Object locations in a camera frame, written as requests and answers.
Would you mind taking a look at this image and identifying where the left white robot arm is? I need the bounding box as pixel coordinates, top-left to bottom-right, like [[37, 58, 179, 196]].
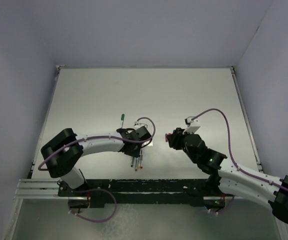
[[38, 125, 153, 196]]

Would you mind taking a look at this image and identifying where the green marker pen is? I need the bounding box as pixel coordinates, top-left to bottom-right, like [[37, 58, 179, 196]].
[[120, 113, 125, 129]]

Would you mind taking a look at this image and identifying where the left aluminium rail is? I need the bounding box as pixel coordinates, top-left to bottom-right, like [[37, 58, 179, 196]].
[[14, 179, 59, 200]]

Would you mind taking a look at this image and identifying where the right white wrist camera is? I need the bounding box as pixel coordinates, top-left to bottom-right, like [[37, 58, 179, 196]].
[[183, 116, 201, 134]]

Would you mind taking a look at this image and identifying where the yellow marker pen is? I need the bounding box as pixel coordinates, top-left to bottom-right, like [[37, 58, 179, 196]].
[[138, 152, 143, 169]]

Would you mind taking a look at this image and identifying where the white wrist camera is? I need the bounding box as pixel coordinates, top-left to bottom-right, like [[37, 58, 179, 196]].
[[183, 116, 201, 134], [133, 121, 149, 138]]

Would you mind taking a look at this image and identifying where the red marker pen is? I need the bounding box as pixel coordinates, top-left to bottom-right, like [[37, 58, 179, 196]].
[[139, 149, 144, 169]]

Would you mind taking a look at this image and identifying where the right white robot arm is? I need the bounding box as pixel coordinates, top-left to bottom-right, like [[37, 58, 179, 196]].
[[165, 128, 288, 224]]

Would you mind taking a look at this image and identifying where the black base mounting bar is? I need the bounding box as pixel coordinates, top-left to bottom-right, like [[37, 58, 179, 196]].
[[57, 179, 228, 212]]

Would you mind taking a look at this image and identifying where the blue marker pen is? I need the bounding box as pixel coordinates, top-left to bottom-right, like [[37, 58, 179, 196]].
[[130, 157, 136, 168]]

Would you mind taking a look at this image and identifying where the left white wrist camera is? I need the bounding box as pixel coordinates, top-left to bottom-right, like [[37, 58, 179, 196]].
[[133, 121, 149, 138]]

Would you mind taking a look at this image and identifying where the purple marker pen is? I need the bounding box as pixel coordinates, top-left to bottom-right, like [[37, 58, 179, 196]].
[[134, 157, 141, 171]]

